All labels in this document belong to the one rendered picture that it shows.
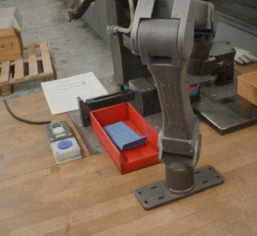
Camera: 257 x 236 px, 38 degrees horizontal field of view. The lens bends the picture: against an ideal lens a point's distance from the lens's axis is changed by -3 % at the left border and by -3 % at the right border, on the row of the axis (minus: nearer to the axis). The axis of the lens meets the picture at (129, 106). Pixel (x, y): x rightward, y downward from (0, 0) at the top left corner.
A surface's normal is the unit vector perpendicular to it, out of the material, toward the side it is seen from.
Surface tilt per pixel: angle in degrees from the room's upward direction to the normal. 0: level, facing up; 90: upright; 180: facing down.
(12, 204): 0
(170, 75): 108
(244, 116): 0
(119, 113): 90
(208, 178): 0
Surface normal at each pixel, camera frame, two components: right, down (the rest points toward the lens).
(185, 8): -0.33, -0.32
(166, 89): -0.33, 0.71
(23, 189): -0.09, -0.89
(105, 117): 0.36, 0.40
